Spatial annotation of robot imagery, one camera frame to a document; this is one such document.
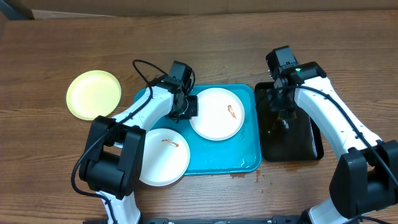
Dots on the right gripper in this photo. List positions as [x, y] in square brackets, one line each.
[285, 112]

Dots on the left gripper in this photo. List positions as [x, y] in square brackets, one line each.
[194, 111]

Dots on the white plate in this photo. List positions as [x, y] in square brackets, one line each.
[220, 116]
[166, 157]

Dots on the light green plate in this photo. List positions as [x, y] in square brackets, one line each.
[93, 93]

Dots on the green yellow sponge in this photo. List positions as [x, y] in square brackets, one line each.
[287, 115]

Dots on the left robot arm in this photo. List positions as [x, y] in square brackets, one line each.
[111, 163]

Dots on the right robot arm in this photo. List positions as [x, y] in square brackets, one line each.
[365, 179]

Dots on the black water tray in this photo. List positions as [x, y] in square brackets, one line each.
[284, 141]

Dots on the teal plastic tray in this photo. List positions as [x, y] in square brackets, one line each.
[240, 153]

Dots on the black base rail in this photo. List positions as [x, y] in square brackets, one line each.
[283, 219]

